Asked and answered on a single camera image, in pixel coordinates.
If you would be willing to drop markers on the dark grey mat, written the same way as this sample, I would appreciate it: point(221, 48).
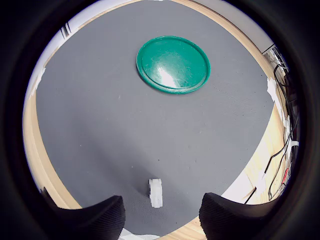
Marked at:
point(112, 125)

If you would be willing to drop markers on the white masking tape piece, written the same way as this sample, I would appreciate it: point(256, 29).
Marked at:
point(132, 235)
point(294, 144)
point(271, 88)
point(40, 80)
point(261, 180)

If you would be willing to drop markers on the small red object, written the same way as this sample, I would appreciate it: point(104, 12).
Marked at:
point(285, 175)

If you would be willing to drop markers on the small white plastic terminal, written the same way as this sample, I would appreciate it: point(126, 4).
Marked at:
point(156, 195)

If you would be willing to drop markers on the round green lid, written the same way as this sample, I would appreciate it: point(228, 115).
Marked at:
point(172, 65)

